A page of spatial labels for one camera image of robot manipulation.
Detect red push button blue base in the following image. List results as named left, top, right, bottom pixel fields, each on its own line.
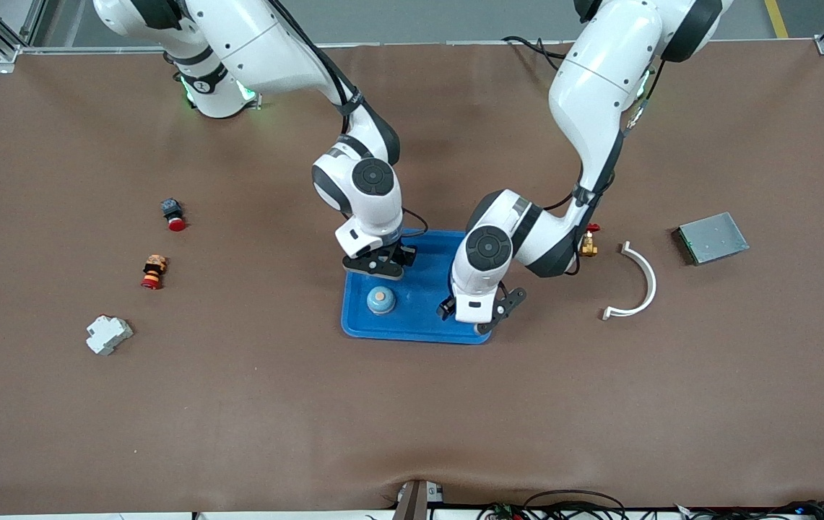
left=160, top=199, right=187, bottom=233

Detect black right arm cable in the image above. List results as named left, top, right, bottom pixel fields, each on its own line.
left=267, top=0, right=428, bottom=239

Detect light blue desk bell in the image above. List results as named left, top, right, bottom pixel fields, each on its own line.
left=366, top=286, right=396, bottom=316

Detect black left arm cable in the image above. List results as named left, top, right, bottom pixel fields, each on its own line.
left=543, top=58, right=662, bottom=212

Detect black cable at arm base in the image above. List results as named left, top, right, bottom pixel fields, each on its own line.
left=502, top=35, right=571, bottom=71

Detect white curved plastic bracket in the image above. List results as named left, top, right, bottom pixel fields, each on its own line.
left=602, top=241, right=657, bottom=321

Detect blue plastic tray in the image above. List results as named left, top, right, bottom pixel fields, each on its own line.
left=340, top=230, right=493, bottom=345

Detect grey metal box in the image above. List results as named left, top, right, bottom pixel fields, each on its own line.
left=672, top=212, right=750, bottom=267

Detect black cable bundle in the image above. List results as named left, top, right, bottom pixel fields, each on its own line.
left=477, top=490, right=629, bottom=520
left=675, top=500, right=824, bottom=520

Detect red emergency button orange base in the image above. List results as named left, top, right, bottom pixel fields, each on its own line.
left=141, top=254, right=168, bottom=290

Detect white circuit breaker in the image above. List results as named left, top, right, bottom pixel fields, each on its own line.
left=86, top=315, right=134, bottom=357

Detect brown table mat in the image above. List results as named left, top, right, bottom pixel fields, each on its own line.
left=0, top=40, right=824, bottom=515

